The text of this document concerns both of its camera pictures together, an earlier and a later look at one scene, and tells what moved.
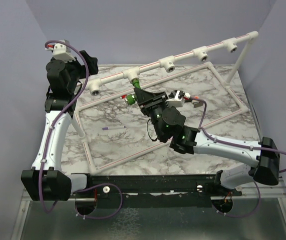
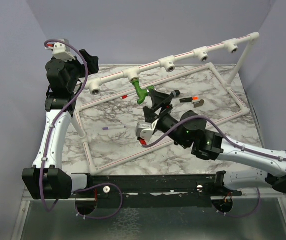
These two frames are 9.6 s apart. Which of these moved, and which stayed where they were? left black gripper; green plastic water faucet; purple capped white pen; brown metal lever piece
Moved: green plastic water faucet
Stayed: purple capped white pen; left black gripper; brown metal lever piece
